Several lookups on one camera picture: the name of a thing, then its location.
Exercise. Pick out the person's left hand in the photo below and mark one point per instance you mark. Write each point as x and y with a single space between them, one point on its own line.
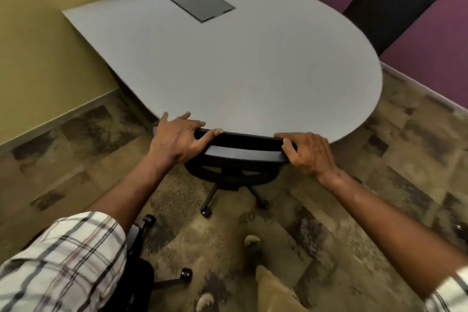
173 141

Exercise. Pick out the person's right hand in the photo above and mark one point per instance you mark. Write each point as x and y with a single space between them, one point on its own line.
314 152

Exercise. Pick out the person's right thumb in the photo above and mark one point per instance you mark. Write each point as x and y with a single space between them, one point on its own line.
288 151

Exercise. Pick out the person's left thumb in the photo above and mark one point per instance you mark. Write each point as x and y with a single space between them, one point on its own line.
209 137

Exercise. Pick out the black swivel office chair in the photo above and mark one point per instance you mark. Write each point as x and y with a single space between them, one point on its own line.
243 152

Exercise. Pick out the person's left forearm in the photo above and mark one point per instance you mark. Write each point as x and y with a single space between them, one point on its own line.
128 191

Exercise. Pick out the person's right forearm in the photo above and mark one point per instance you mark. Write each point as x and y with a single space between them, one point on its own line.
387 229

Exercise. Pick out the person's right foot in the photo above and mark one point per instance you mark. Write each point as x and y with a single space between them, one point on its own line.
252 240

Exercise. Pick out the person's foot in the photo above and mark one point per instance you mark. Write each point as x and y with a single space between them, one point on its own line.
205 302
252 240

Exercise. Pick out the beige trousers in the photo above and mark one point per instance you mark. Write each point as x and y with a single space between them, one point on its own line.
274 293

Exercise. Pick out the black wheeled office chair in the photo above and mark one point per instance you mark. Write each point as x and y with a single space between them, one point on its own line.
140 279

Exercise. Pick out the person's left foot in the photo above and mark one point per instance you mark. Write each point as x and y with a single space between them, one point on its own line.
205 302

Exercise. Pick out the black mesh back chair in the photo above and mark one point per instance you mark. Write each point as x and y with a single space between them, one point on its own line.
391 4

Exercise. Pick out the plaid shirt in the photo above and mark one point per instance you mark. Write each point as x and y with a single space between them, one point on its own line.
62 268

